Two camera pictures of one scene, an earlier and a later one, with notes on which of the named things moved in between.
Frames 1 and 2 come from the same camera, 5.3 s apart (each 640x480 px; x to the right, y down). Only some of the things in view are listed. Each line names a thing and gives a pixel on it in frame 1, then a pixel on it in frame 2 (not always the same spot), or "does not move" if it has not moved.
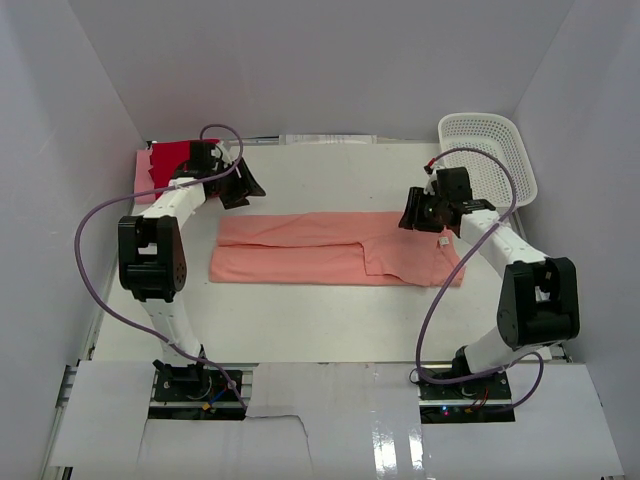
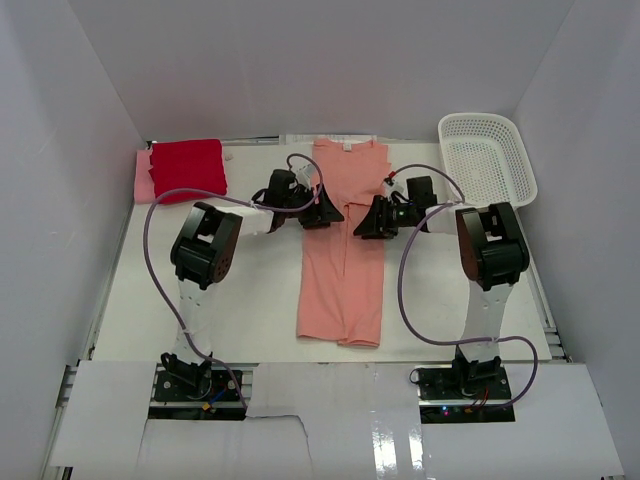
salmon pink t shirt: x=333 y=248 -> x=341 y=283
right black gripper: x=420 y=209 -> x=381 y=216
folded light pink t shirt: x=143 y=180 does not move
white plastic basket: x=498 y=137 does not move
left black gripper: x=235 y=181 -> x=311 y=211
